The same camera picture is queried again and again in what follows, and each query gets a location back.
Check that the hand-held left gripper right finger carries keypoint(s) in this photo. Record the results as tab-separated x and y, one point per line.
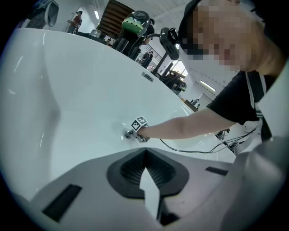
198	185

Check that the black curved faucet spout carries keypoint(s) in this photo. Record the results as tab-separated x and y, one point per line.
161	64

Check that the person's head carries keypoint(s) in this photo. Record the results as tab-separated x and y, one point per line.
225	33

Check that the white bathtub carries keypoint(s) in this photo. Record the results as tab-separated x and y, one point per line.
79	90

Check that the green and black device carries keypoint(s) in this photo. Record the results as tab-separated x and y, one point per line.
134	23

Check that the black faucet knob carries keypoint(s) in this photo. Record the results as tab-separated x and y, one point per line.
122	44
135	52

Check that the person's black T-shirt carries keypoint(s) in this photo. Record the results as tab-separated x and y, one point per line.
234	101

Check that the dark wooden slatted panel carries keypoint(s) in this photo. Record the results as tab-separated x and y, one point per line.
113	15

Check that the person's right forearm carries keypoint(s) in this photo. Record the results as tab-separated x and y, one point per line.
171	128

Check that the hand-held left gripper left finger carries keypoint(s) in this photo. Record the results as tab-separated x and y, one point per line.
90	191

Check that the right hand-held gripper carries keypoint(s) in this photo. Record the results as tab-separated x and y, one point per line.
137	124

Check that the chrome overflow slot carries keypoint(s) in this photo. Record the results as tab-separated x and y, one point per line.
147	76

